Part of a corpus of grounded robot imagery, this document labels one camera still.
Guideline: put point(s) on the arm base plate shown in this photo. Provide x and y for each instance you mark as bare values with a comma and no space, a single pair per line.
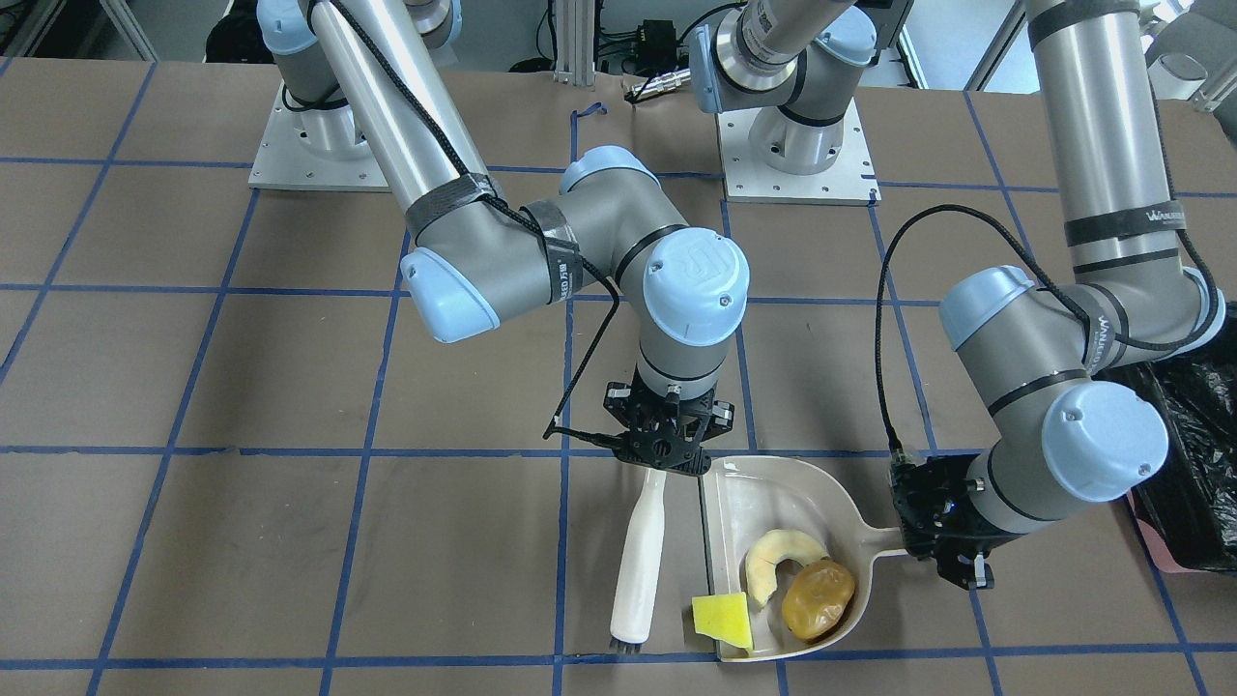
314,150
768,158

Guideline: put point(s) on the black power adapter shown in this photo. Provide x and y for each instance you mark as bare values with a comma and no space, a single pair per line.
656,46

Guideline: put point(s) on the beige plastic dustpan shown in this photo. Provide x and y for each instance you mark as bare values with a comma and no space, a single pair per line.
745,496

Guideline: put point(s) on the aluminium frame post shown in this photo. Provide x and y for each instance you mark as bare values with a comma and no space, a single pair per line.
574,36

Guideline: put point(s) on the brown potato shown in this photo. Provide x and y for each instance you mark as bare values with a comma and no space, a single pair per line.
818,596

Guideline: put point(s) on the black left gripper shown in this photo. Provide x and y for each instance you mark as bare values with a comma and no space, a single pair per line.
957,534

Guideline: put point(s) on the black bag lined bin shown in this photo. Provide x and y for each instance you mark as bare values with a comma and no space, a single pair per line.
1191,502

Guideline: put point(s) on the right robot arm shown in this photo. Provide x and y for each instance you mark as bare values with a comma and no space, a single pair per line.
478,262

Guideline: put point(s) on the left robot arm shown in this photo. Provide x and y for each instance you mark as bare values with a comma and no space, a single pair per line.
1033,348

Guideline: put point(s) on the pale apple slice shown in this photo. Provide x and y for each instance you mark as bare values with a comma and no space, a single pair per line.
773,548

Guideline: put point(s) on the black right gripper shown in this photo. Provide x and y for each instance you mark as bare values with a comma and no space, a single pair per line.
618,404

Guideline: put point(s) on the yellow green sponge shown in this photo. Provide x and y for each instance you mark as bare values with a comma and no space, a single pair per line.
724,618

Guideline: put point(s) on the beige hand brush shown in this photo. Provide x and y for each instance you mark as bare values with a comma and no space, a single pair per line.
638,575

